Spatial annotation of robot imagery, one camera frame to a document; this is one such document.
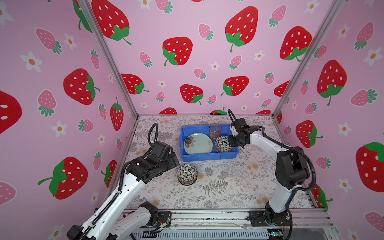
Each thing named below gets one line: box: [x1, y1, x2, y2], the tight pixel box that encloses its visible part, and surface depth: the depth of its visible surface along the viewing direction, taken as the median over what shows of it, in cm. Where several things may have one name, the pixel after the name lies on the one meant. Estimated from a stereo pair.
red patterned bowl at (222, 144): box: [215, 135, 233, 153], surface depth 97 cm
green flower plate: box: [183, 132, 214, 155], surface depth 101 cm
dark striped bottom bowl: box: [176, 163, 198, 186], surface depth 86 cm
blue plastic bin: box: [179, 124, 240, 162], surface depth 98 cm
